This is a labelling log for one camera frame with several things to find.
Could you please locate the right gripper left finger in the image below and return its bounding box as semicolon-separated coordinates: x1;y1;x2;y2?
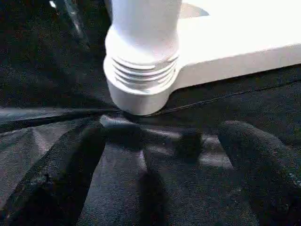
4;122;106;226

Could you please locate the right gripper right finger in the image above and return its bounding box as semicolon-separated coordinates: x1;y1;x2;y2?
217;120;301;226

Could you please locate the white plastic table leg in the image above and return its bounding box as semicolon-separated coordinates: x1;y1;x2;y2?
103;0;183;96

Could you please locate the white plastic table top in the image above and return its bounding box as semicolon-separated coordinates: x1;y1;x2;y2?
103;0;301;116

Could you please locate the black work mat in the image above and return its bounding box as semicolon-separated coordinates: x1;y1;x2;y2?
0;0;301;226

